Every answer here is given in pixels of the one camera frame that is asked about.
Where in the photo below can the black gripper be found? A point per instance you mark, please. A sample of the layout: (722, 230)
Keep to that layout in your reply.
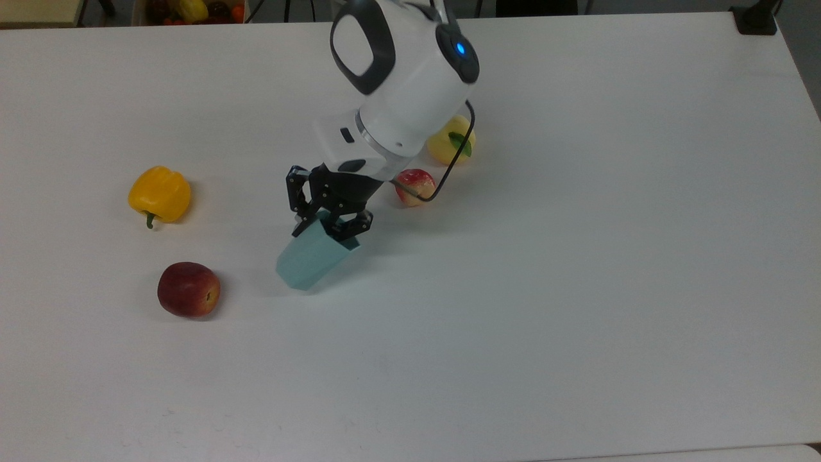
(346, 191)

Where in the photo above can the light blue mug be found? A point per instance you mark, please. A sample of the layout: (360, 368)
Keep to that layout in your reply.
(311, 260)

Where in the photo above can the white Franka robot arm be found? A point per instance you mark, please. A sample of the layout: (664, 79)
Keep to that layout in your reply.
(397, 83)

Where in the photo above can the red yellow apple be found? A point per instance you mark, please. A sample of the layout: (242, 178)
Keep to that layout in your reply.
(414, 187)

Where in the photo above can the yellow fruit with green leaf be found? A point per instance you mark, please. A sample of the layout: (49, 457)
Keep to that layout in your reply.
(449, 151)

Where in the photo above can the dark red apple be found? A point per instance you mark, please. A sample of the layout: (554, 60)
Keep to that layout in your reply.
(188, 290)

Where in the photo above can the yellow bell pepper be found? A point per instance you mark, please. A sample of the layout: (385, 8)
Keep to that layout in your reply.
(160, 192)

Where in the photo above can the cardboard box of fruit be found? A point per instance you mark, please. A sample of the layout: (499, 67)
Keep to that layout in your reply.
(192, 11)

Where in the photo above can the brown wooden furniture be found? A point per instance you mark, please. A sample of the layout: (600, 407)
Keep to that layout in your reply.
(38, 11)

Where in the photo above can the black corner mount base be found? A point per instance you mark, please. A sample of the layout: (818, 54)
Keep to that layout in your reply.
(755, 19)

